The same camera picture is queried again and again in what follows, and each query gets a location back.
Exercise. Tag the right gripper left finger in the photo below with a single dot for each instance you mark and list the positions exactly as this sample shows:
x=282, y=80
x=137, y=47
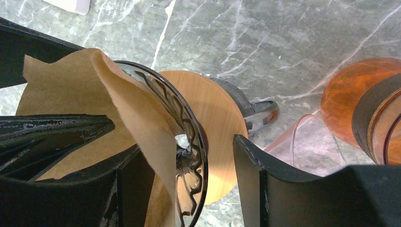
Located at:
x=112, y=193

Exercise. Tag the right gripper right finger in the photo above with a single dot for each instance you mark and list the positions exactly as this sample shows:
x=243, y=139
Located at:
x=275, y=194

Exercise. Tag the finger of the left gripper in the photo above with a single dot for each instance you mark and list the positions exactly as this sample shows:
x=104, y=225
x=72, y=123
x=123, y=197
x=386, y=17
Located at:
x=32, y=144
x=17, y=41

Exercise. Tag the pink glass dripper cone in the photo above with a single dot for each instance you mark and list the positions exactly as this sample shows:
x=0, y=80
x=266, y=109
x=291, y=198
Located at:
x=308, y=145

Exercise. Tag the grey ribbed glass dripper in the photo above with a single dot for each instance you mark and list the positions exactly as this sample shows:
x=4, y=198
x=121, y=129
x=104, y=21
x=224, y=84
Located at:
x=191, y=143

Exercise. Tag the brown paper coffee filter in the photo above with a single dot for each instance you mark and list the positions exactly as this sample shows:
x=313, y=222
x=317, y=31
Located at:
x=87, y=84

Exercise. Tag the white square adapter box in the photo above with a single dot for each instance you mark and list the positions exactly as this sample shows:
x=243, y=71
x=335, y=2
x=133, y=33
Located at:
x=75, y=6

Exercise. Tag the orange glass carafe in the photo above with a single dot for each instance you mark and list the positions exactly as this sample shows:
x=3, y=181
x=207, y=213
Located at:
x=361, y=105

